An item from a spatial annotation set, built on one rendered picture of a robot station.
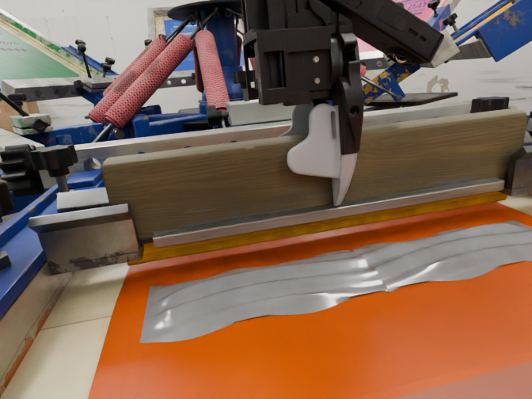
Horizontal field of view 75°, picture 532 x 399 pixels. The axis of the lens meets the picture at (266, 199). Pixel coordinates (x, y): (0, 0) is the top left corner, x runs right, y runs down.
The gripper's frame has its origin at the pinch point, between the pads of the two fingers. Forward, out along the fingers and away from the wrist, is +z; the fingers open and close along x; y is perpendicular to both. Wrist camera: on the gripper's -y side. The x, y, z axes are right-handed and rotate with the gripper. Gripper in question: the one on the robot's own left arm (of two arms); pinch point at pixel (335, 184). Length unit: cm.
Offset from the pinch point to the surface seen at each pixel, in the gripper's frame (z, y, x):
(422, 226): 5.4, -8.7, 1.7
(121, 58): -42, 79, -413
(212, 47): -18, 5, -61
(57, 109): 5, 158, -413
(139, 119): -3, 25, -61
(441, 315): 5.3, -1.4, 14.2
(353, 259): 4.5, 1.3, 6.7
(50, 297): 4.1, 25.8, 4.1
